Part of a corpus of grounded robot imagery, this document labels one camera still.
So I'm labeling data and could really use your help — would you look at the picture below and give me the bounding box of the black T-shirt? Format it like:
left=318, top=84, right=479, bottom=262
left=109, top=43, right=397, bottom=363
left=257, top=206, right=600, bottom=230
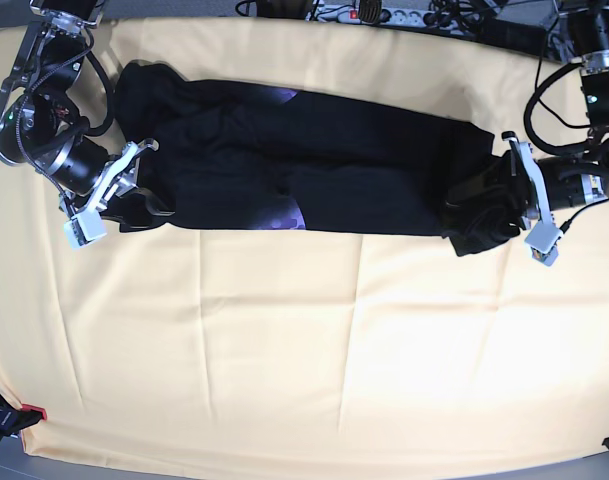
left=114, top=63, right=498, bottom=238

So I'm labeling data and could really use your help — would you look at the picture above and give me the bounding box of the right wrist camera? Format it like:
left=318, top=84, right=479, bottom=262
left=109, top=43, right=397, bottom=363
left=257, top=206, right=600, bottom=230
left=63, top=211, right=107, bottom=249

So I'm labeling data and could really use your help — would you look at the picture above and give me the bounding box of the black orange spring clamp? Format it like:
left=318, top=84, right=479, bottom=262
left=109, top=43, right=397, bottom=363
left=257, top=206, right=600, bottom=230
left=0, top=394, right=47, bottom=436

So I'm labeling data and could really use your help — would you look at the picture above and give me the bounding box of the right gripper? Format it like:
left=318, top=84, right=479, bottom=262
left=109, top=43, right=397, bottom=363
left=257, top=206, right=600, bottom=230
left=48, top=137, right=175, bottom=233

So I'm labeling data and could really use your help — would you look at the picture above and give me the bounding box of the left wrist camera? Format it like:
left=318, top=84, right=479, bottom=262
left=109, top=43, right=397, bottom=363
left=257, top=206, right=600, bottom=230
left=525, top=221, right=563, bottom=267

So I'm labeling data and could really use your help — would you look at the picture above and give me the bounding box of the yellow table cloth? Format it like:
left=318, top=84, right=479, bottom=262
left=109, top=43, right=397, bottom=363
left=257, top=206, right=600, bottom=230
left=0, top=17, right=609, bottom=470

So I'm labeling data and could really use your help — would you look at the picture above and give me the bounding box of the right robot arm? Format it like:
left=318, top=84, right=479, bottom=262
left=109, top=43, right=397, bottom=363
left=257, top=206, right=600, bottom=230
left=0, top=1, right=174, bottom=246

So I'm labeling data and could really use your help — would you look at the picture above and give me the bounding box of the white power strip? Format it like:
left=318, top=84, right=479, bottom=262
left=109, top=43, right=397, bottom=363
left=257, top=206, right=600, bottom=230
left=307, top=1, right=432, bottom=28

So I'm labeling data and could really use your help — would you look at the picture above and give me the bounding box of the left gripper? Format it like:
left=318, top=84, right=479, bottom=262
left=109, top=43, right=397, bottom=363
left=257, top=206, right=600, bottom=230
left=442, top=152, right=609, bottom=250

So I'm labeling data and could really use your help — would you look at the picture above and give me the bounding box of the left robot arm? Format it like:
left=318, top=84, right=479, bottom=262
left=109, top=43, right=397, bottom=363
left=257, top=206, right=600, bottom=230
left=444, top=1, right=609, bottom=265

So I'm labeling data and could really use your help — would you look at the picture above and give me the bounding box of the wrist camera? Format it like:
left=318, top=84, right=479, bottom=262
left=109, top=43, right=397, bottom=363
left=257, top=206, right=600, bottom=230
left=63, top=211, right=107, bottom=249
left=525, top=221, right=563, bottom=267

